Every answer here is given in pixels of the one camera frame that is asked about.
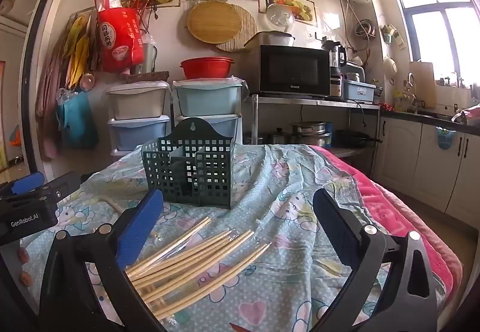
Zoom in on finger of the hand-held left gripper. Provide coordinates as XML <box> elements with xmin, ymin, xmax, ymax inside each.
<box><xmin>46</xmin><ymin>172</ymin><xmax>89</xmax><ymax>202</ymax></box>
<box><xmin>0</xmin><ymin>172</ymin><xmax>49</xmax><ymax>203</ymax></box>

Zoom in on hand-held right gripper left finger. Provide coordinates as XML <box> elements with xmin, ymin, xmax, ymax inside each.
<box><xmin>39</xmin><ymin>187</ymin><xmax>167</xmax><ymax>332</ymax></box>

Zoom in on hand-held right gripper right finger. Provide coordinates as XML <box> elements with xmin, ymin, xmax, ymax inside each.
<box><xmin>312</xmin><ymin>187</ymin><xmax>439</xmax><ymax>332</ymax></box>

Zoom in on wooden chopstick pair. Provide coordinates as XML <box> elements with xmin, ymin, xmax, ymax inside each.
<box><xmin>104</xmin><ymin>196</ymin><xmax>125</xmax><ymax>213</ymax></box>

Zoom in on pile of chopsticks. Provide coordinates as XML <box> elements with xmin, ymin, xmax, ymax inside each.
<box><xmin>124</xmin><ymin>217</ymin><xmax>272</xmax><ymax>321</ymax></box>

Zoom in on dark green utensil holder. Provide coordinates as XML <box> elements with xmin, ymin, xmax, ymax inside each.
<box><xmin>142</xmin><ymin>117</ymin><xmax>235</xmax><ymax>210</ymax></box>

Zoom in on person's left hand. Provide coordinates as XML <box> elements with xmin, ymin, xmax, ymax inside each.
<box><xmin>16</xmin><ymin>247</ymin><xmax>34</xmax><ymax>289</ymax></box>

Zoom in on cartoon printed light blue sheet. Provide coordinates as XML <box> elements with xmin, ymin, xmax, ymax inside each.
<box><xmin>19</xmin><ymin>143</ymin><xmax>447</xmax><ymax>332</ymax></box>

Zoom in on blue hanging bag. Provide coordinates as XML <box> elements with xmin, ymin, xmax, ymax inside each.
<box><xmin>56</xmin><ymin>90</ymin><xmax>99</xmax><ymax>149</ymax></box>

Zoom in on pink blanket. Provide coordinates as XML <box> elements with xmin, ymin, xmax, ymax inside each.
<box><xmin>311</xmin><ymin>145</ymin><xmax>464</xmax><ymax>314</ymax></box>

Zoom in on pink hanging cloth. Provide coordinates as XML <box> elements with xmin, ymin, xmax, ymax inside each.
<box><xmin>35</xmin><ymin>51</ymin><xmax>68</xmax><ymax>162</ymax></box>

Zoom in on black frying pan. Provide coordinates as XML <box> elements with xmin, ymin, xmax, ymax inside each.
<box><xmin>334</xmin><ymin>130</ymin><xmax>379</xmax><ymax>148</ymax></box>

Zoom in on stacked steel pots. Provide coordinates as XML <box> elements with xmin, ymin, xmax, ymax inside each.
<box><xmin>292</xmin><ymin>121</ymin><xmax>332</xmax><ymax>148</ymax></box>

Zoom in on small steel pot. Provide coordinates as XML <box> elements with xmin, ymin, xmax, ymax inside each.
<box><xmin>271</xmin><ymin>127</ymin><xmax>293</xmax><ymax>145</ymax></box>

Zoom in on cream kitchen cabinets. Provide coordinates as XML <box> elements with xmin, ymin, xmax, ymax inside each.
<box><xmin>375</xmin><ymin>109</ymin><xmax>480</xmax><ymax>218</ymax></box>

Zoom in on tall plastic drawer unit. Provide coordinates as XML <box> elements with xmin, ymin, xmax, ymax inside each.
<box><xmin>106</xmin><ymin>81</ymin><xmax>173</xmax><ymax>156</ymax></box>

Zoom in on steel kitchen shelf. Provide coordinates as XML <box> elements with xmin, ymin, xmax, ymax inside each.
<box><xmin>244</xmin><ymin>92</ymin><xmax>381</xmax><ymax>168</ymax></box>

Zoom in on light blue box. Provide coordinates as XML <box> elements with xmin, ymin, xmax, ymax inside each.
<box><xmin>343</xmin><ymin>79</ymin><xmax>377</xmax><ymax>102</ymax></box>

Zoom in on yellow hanging bags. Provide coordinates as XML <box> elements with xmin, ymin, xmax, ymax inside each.
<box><xmin>62</xmin><ymin>13</ymin><xmax>94</xmax><ymax>89</ymax></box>

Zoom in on wicker basket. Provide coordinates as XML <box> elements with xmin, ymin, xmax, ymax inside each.
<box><xmin>125</xmin><ymin>70</ymin><xmax>170</xmax><ymax>84</ymax></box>

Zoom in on blue hanging holder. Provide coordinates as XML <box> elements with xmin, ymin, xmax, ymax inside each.
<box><xmin>436</xmin><ymin>126</ymin><xmax>456</xmax><ymax>150</ymax></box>

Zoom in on plastic drawer tower blue drawers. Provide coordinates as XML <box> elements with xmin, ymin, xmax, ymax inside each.
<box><xmin>172</xmin><ymin>78</ymin><xmax>248</xmax><ymax>147</ymax></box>

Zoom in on silver kitchen appliance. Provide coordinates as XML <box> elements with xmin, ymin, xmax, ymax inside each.
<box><xmin>339</xmin><ymin>62</ymin><xmax>366</xmax><ymax>82</ymax></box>

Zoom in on pale jug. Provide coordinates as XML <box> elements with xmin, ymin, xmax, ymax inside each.
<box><xmin>144</xmin><ymin>41</ymin><xmax>158</xmax><ymax>74</ymax></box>

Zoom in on sink faucet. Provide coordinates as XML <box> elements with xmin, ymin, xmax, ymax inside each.
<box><xmin>407</xmin><ymin>73</ymin><xmax>419</xmax><ymax>113</ymax></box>

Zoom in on black microwave oven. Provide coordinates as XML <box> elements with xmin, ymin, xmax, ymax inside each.
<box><xmin>259</xmin><ymin>44</ymin><xmax>331</xmax><ymax>97</ymax></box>

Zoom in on red shopping bag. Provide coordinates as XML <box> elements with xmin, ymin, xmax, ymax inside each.
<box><xmin>94</xmin><ymin>0</ymin><xmax>147</xmax><ymax>74</ymax></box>

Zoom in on black blender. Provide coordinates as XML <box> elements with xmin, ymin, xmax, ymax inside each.
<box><xmin>322</xmin><ymin>40</ymin><xmax>347</xmax><ymax>78</ymax></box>

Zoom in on beige cutting board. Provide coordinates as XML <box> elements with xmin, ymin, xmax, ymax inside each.
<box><xmin>409</xmin><ymin>61</ymin><xmax>437</xmax><ymax>109</ymax></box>

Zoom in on pink plastic bag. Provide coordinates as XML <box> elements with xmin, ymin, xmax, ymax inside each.
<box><xmin>452</xmin><ymin>103</ymin><xmax>480</xmax><ymax>126</ymax></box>

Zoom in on red colander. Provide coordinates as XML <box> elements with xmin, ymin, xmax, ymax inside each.
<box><xmin>180</xmin><ymin>57</ymin><xmax>235</xmax><ymax>80</ymax></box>

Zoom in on lidded container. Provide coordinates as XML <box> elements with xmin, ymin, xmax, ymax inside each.
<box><xmin>256</xmin><ymin>31</ymin><xmax>296</xmax><ymax>47</ymax></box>

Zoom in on round bamboo mat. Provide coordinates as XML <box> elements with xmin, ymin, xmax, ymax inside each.
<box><xmin>215</xmin><ymin>4</ymin><xmax>259</xmax><ymax>52</ymax></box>

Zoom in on white plastic food cover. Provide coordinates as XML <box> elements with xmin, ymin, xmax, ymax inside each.
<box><xmin>265</xmin><ymin>3</ymin><xmax>296</xmax><ymax>33</ymax></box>

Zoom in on round wooden board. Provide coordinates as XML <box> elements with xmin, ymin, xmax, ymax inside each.
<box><xmin>187</xmin><ymin>1</ymin><xmax>242</xmax><ymax>44</ymax></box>

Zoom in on window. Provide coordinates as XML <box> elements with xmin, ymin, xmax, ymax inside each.
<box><xmin>388</xmin><ymin>0</ymin><xmax>480</xmax><ymax>87</ymax></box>

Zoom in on coiled hose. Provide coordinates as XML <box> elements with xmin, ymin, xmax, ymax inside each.
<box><xmin>354</xmin><ymin>19</ymin><xmax>374</xmax><ymax>39</ymax></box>

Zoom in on pale green wall holder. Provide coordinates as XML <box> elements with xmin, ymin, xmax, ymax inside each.
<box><xmin>382</xmin><ymin>25</ymin><xmax>406</xmax><ymax>49</ymax></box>

